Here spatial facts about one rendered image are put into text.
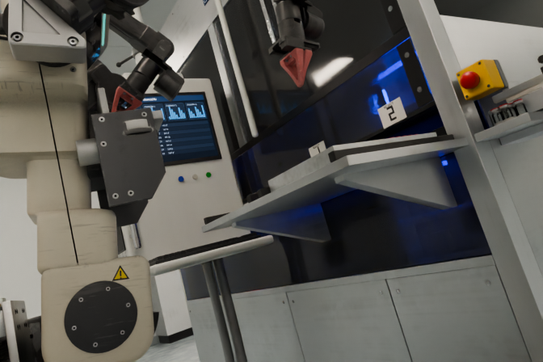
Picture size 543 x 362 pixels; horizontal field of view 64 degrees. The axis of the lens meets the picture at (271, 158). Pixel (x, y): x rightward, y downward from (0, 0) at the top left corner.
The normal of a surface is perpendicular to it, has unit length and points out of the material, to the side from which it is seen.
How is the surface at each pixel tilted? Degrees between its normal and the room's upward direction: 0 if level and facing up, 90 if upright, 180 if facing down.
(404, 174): 90
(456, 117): 90
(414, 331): 90
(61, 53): 172
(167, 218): 90
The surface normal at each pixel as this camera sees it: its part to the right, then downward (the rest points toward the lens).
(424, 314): -0.81, 0.11
